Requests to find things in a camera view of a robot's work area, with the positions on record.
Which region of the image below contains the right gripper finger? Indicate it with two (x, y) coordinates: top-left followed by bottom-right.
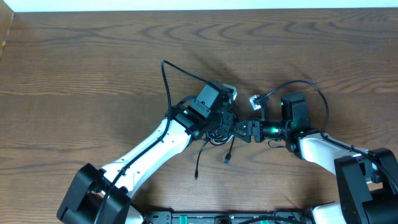
(233, 119), (251, 131)
(232, 129), (251, 142)

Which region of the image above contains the black usb cable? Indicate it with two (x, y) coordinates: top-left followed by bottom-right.
(194, 132), (236, 181)

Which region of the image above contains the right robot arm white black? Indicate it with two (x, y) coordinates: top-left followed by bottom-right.
(231, 93), (397, 223)

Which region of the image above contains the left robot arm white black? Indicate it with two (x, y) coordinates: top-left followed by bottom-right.
(57, 80), (238, 223)

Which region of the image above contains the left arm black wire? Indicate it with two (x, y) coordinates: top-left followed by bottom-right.
(93, 59), (209, 224)

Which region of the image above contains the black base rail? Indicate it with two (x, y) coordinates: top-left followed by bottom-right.
(144, 209), (313, 224)

